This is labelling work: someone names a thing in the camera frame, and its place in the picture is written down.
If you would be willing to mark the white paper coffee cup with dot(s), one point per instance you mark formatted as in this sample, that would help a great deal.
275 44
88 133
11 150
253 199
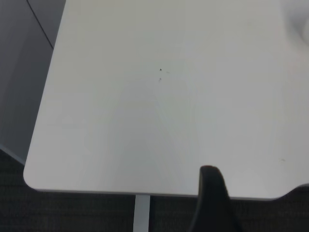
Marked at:
303 29

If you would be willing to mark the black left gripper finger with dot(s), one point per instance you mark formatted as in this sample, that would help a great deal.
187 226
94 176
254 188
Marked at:
212 203

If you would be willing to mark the white metal table leg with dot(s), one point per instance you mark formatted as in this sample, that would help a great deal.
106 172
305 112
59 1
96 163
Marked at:
142 212

